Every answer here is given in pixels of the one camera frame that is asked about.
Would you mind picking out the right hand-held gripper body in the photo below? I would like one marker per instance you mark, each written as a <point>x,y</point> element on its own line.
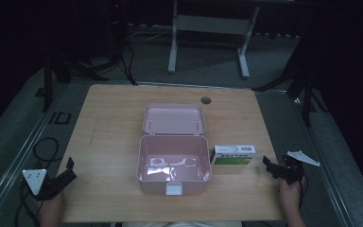
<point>293,169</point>

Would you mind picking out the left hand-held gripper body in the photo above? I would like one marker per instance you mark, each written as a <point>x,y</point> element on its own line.
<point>44,186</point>

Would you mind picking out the white and green medicine box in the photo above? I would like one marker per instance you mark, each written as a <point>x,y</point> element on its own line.
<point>233,155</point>

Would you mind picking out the pink plastic box with lid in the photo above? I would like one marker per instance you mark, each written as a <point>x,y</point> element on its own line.
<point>174,154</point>

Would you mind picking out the person's left hand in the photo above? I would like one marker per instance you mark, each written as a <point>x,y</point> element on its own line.
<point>52,208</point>

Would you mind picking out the person's right hand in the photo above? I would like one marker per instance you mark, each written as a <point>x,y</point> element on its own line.
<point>288,197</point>

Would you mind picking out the black tripod stand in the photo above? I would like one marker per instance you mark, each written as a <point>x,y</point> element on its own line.
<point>305,91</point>
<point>48,82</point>

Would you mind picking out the round grey table grommet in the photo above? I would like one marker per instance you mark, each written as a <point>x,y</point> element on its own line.
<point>205,100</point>

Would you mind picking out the person's white clothing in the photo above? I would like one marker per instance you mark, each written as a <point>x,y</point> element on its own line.
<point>182,224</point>

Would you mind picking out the white metal desk frame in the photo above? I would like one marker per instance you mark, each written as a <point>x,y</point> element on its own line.
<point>209,24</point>

